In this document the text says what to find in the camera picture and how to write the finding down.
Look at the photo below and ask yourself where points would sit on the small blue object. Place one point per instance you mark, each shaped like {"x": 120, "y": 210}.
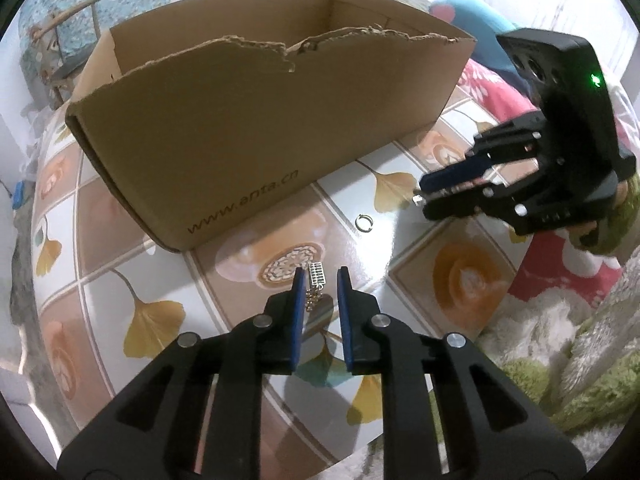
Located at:
{"x": 19, "y": 194}

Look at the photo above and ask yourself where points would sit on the wooden chair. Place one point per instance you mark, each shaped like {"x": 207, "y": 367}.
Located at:
{"x": 70, "y": 13}

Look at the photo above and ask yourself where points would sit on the brown cardboard box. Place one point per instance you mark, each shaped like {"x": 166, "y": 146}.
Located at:
{"x": 225, "y": 135}

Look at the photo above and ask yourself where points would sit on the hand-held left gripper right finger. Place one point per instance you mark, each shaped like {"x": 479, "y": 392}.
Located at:
{"x": 345, "y": 320}

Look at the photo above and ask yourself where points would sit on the coffee print tablecloth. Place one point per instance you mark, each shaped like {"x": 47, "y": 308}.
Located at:
{"x": 200, "y": 300}

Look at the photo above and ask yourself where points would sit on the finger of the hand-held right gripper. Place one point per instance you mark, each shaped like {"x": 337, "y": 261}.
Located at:
{"x": 455, "y": 172}
{"x": 475, "y": 200}

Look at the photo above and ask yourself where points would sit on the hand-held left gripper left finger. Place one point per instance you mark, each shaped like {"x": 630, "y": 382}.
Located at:
{"x": 298, "y": 320}

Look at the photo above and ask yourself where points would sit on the blue plush pillow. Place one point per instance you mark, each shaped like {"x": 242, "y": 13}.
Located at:
{"x": 480, "y": 20}

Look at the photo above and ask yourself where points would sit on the person's right hand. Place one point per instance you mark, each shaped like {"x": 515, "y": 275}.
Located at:
{"x": 590, "y": 235}

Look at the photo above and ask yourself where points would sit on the white and green fluffy blanket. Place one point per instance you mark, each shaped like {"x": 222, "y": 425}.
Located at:
{"x": 575, "y": 350}

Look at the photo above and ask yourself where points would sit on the pink floral blanket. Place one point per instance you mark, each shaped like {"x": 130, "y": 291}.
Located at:
{"x": 495, "y": 95}

